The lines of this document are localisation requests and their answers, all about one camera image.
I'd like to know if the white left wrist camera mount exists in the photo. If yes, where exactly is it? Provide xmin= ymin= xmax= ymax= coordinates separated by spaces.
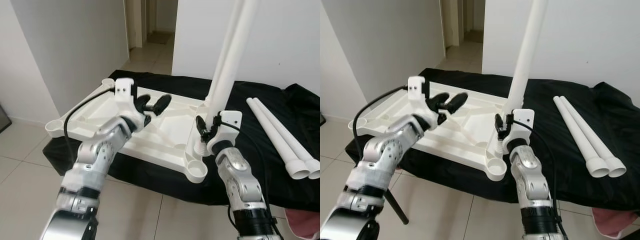
xmin=113 ymin=78 xmax=139 ymax=117
xmin=407 ymin=75 xmax=432 ymax=114

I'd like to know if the dark grey appliance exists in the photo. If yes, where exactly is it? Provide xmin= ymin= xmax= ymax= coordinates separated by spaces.
xmin=0 ymin=103 xmax=11 ymax=134

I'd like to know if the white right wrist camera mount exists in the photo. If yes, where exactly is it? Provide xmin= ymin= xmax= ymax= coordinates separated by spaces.
xmin=501 ymin=108 xmax=535 ymax=152
xmin=206 ymin=110 xmax=244 ymax=154

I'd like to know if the white plastic table top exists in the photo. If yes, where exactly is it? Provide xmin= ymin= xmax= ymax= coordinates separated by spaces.
xmin=44 ymin=77 xmax=210 ymax=184
xmin=345 ymin=75 xmax=510 ymax=182

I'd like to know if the white plastic table leg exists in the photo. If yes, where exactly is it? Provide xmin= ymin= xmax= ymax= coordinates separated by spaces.
xmin=246 ymin=97 xmax=311 ymax=180
xmin=206 ymin=0 xmax=246 ymax=103
xmin=253 ymin=97 xmax=321 ymax=180
xmin=186 ymin=0 xmax=262 ymax=157
xmin=491 ymin=0 xmax=550 ymax=155
xmin=559 ymin=95 xmax=628 ymax=178
xmin=552 ymin=95 xmax=611 ymax=179

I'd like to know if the black stand leg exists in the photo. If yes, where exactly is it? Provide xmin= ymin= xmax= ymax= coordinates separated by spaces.
xmin=381 ymin=186 xmax=411 ymax=226
xmin=612 ymin=226 xmax=640 ymax=240

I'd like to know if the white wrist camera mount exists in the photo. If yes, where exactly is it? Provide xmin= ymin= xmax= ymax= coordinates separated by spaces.
xmin=501 ymin=108 xmax=535 ymax=152
xmin=206 ymin=110 xmax=244 ymax=154
xmin=407 ymin=75 xmax=432 ymax=114
xmin=113 ymin=78 xmax=139 ymax=117

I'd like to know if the white door frame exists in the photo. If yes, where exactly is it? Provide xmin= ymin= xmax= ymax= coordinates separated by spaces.
xmin=123 ymin=0 xmax=149 ymax=50
xmin=440 ymin=0 xmax=467 ymax=47

